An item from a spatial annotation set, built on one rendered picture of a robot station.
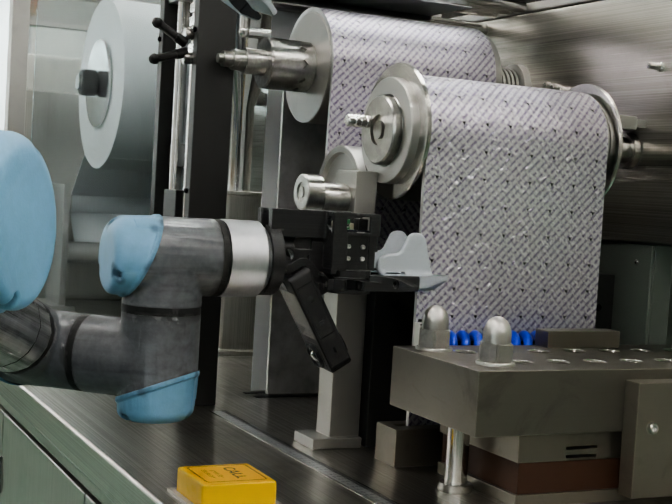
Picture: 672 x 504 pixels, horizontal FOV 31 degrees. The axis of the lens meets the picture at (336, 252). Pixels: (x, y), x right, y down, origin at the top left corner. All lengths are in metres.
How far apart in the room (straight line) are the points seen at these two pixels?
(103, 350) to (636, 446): 0.51
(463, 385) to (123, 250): 0.33
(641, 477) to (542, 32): 0.70
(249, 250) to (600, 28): 0.62
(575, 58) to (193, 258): 0.67
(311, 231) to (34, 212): 0.44
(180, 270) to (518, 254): 0.40
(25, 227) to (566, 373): 0.55
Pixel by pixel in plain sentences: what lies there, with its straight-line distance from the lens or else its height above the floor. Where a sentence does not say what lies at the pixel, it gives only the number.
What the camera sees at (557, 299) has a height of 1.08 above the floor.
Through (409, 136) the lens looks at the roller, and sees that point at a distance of 1.27.
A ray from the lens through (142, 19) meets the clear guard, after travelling 2.24.
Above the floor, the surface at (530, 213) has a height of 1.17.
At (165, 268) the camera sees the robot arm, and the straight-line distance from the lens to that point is 1.12.
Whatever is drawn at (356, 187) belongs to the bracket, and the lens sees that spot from 1.31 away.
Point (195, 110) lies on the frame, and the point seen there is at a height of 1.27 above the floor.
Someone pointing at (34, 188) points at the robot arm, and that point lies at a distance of 0.80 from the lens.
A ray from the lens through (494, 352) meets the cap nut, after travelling 1.12.
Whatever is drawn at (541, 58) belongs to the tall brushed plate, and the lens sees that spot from 1.67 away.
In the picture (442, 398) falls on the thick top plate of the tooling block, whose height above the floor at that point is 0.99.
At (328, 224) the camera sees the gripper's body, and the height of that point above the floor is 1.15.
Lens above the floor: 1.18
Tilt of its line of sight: 3 degrees down
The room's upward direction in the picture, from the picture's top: 3 degrees clockwise
